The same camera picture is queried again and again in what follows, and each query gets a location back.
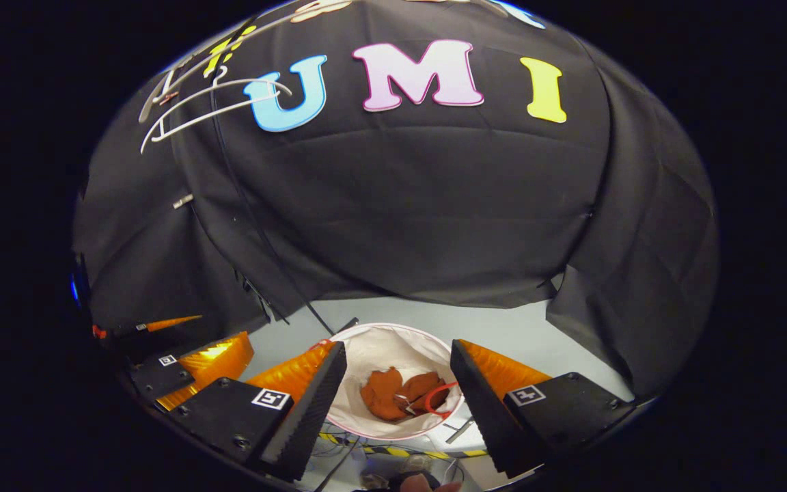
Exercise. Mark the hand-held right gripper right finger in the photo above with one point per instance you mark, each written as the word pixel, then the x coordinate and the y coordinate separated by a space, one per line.
pixel 482 417

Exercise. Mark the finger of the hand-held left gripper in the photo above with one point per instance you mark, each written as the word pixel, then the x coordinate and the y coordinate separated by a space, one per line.
pixel 161 372
pixel 130 332

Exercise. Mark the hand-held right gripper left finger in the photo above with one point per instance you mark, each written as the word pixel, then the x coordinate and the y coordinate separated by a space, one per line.
pixel 311 417

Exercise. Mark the white laundry hamper pink rim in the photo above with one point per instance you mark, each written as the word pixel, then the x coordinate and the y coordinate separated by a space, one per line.
pixel 380 348

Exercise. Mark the black clothes rack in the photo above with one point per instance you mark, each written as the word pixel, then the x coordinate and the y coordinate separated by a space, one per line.
pixel 243 205

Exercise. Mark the white clothes hanger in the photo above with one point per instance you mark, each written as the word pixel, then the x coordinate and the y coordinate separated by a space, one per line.
pixel 229 85

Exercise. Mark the yellow black floor tape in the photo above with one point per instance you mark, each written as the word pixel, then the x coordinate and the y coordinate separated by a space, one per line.
pixel 400 452

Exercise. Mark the silver backdrop clip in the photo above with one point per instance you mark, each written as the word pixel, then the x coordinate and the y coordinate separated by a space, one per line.
pixel 183 200

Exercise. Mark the black backdrop cloth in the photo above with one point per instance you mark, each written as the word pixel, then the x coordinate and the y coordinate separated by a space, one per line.
pixel 434 205

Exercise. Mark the red backdrop clip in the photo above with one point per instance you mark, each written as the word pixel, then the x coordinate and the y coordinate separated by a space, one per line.
pixel 168 98

